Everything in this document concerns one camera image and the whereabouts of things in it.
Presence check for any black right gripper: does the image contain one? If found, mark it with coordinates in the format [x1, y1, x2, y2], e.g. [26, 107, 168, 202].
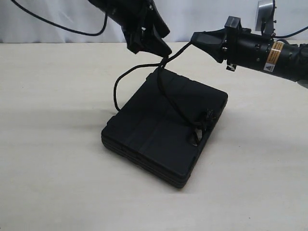
[191, 16, 274, 72]

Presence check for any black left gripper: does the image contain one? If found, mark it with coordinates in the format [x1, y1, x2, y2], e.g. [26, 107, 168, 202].
[107, 0, 172, 57]

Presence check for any black cord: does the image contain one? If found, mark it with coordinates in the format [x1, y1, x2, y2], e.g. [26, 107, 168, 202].
[113, 42, 217, 145]

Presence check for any black plastic carrying case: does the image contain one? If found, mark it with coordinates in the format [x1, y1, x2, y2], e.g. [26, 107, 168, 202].
[101, 70, 228, 189]

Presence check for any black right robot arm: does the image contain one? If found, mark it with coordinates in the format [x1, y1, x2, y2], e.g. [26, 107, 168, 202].
[191, 16, 308, 88]

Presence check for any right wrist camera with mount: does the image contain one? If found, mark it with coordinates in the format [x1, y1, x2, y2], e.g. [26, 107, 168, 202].
[255, 0, 276, 36]

